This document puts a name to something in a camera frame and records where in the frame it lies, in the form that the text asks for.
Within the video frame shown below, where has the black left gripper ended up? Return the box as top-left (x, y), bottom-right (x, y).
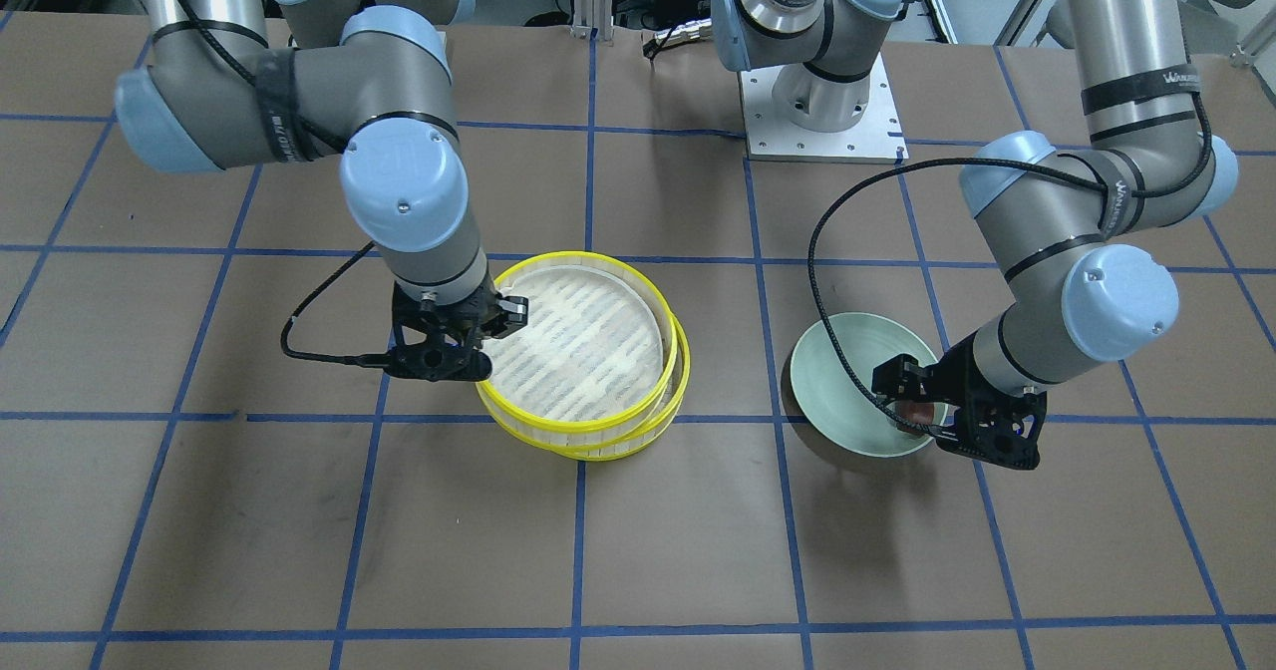
top-left (872, 339), bottom-right (1048, 471)

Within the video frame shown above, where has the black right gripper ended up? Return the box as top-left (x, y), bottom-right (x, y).
top-left (387, 283), bottom-right (530, 383)

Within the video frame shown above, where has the brown bun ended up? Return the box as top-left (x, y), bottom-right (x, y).
top-left (893, 399), bottom-right (937, 434)

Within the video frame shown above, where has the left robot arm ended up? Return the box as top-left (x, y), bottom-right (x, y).
top-left (709, 0), bottom-right (1238, 471)

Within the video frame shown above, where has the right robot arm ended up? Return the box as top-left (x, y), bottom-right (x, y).
top-left (115, 0), bottom-right (530, 382)

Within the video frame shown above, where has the light green plate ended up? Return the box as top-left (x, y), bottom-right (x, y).
top-left (790, 311), bottom-right (937, 459)

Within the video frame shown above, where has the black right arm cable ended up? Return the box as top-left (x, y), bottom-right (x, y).
top-left (279, 241), bottom-right (399, 368)

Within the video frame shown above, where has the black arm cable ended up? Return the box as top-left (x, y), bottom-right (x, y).
top-left (806, 157), bottom-right (1108, 440)
top-left (279, 241), bottom-right (399, 368)

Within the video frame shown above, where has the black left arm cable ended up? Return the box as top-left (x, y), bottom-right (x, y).
top-left (806, 157), bottom-right (1108, 440)

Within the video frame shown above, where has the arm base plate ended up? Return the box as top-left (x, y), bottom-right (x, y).
top-left (739, 54), bottom-right (910, 165)

